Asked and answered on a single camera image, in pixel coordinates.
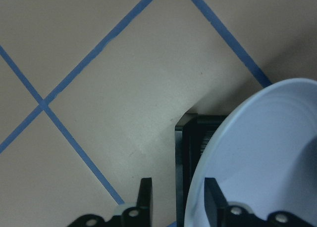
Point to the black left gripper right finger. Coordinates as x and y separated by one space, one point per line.
214 202

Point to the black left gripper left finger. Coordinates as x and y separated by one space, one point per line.
145 202

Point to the black dish rack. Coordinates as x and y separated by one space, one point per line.
192 134

